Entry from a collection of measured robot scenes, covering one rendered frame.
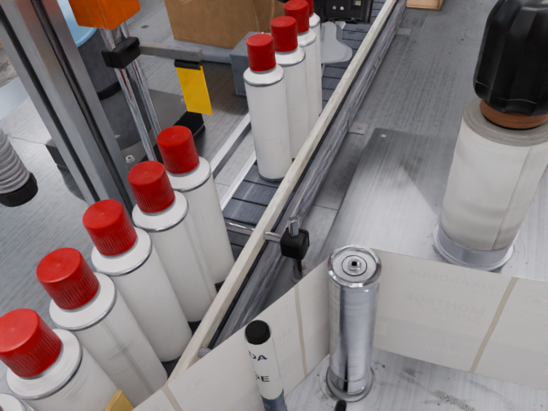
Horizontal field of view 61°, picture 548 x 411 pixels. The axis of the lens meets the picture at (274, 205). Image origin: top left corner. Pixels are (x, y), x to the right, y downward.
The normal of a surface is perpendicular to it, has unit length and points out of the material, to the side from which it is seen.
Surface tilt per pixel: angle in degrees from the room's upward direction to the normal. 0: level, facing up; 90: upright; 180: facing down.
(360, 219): 0
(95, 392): 90
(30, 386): 42
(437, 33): 0
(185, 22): 90
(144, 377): 90
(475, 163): 87
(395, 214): 0
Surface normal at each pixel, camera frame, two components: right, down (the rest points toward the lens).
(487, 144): -0.72, 0.56
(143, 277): 0.65, 0.49
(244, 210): -0.10, -0.70
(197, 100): -0.39, 0.68
